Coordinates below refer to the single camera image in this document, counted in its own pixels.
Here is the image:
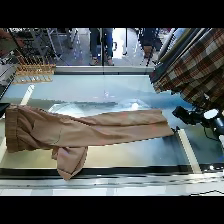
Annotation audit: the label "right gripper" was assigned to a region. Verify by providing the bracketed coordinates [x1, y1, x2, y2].
[171, 105, 203, 127]

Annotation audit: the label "tan trousers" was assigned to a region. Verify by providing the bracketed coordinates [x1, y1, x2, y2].
[4, 103, 176, 181]

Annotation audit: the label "checked shirt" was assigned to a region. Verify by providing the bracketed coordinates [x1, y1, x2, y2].
[152, 28, 224, 112]

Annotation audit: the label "person's legs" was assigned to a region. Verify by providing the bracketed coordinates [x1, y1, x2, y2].
[88, 28, 115, 67]
[138, 28, 163, 62]

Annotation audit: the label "black cable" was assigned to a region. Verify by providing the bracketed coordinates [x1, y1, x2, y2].
[202, 125, 222, 144]

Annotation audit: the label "silver frame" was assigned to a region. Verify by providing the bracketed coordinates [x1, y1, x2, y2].
[0, 175, 224, 197]

